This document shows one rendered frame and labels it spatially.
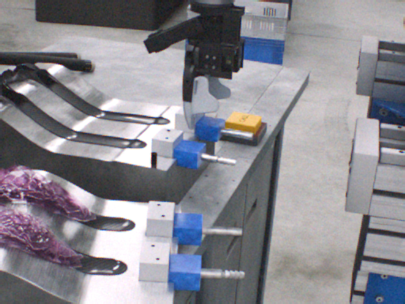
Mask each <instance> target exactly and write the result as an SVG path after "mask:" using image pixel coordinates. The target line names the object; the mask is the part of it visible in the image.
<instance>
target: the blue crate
mask: <svg viewBox="0 0 405 304"><path fill-rule="evenodd" d="M240 38H245V49H244V59H245V60H249V61H254V62H259V63H267V64H276V65H280V66H281V65H282V60H283V55H284V44H285V41H284V40H272V39H264V38H258V37H250V36H240Z"/></svg>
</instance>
